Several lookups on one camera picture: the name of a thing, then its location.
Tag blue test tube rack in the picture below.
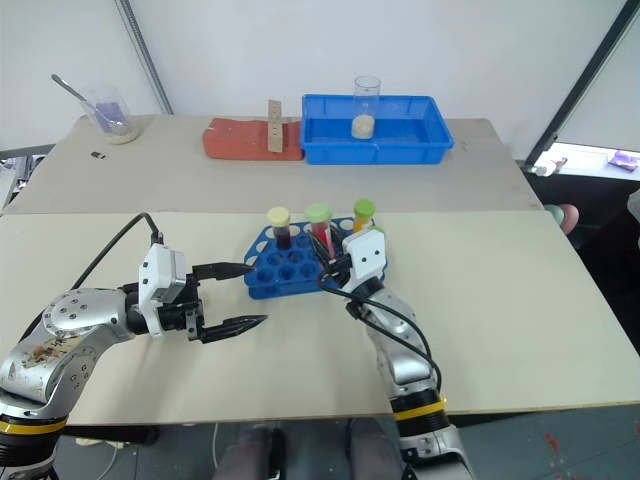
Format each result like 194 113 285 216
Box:
243 216 389 302

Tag dark metal frame post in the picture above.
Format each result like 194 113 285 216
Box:
523 0 640 172

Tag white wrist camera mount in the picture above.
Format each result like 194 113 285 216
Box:
341 228 389 292
138 243 189 339

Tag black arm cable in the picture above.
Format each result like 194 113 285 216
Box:
316 269 444 401
71 212 165 292

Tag grey corrugated conduit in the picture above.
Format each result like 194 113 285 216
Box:
119 0 175 117

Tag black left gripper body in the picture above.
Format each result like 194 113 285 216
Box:
158 269 207 345

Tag clear cup with sand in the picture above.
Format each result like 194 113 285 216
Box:
350 75 383 141

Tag pink and green round object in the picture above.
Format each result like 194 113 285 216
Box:
543 202 581 235

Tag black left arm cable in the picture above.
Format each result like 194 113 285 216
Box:
71 212 165 292

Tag wooden block with holes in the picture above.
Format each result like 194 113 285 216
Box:
266 98 284 154

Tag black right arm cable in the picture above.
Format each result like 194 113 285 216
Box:
316 269 444 401

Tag purple packet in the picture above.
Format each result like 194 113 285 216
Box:
606 149 640 172

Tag white floor cable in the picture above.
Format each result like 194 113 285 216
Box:
74 436 127 480

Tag blue plastic bin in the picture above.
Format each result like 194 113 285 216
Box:
300 93 457 167

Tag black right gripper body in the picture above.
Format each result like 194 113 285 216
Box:
319 251 354 289

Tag small white bottle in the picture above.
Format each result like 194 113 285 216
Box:
531 156 569 177

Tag yellow-capped dark red test tube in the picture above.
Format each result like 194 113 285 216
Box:
266 206 294 252

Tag green-capped orange test tube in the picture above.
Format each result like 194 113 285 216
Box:
351 198 377 234

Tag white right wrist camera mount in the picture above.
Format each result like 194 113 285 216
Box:
341 228 389 292

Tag green-capped red test tube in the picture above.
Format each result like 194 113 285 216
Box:
304 202 335 257

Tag glass beaker with powder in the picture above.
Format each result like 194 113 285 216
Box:
81 84 142 147

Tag metal spoon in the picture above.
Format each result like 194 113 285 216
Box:
50 73 115 134

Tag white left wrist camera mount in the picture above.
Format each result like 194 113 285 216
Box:
138 243 189 339

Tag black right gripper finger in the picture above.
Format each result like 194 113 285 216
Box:
306 231 335 267
324 219 351 257

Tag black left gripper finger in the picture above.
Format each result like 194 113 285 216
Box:
191 261 252 282
201 314 271 345

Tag red cloth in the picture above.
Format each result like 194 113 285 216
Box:
201 116 306 163

